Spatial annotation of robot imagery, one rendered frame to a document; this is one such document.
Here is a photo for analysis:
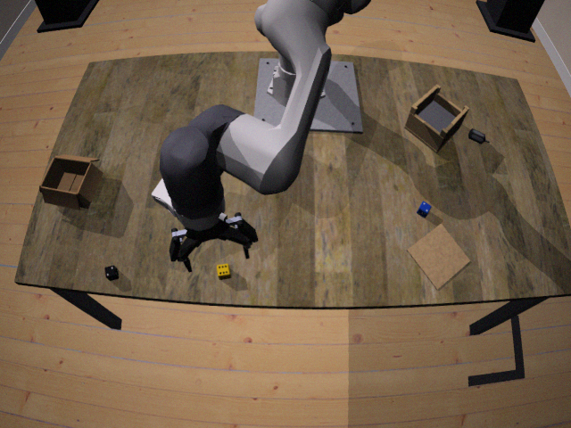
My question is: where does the yellow die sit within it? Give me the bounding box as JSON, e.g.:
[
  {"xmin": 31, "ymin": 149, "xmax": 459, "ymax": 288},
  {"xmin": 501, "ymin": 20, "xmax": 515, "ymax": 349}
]
[{"xmin": 217, "ymin": 264, "xmax": 231, "ymax": 280}]

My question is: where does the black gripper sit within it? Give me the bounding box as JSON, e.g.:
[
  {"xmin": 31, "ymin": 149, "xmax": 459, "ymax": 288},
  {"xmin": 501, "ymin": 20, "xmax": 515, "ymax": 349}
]
[{"xmin": 169, "ymin": 212, "xmax": 259, "ymax": 272}]

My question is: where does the black die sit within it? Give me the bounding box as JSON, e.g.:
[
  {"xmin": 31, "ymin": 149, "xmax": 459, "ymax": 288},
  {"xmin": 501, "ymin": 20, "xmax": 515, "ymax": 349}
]
[{"xmin": 105, "ymin": 266, "xmax": 119, "ymax": 281}]

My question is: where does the open brown cardboard box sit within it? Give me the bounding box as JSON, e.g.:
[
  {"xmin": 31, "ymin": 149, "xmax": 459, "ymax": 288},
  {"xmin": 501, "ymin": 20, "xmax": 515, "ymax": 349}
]
[{"xmin": 39, "ymin": 154, "xmax": 103, "ymax": 210}]

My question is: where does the tan flat mat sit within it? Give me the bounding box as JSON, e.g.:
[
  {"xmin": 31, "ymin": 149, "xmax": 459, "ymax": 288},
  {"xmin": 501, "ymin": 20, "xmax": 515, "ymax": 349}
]
[{"xmin": 407, "ymin": 224, "xmax": 470, "ymax": 290}]

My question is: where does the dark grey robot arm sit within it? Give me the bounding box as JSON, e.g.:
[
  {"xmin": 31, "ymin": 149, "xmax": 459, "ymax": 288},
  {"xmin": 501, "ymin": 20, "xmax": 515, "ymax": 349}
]
[{"xmin": 151, "ymin": 0, "xmax": 371, "ymax": 231}]

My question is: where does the brown wooden open-top crate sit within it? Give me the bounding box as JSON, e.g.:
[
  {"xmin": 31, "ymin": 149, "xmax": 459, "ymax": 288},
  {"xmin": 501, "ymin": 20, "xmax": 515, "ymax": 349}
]
[{"xmin": 404, "ymin": 85, "xmax": 469, "ymax": 153}]

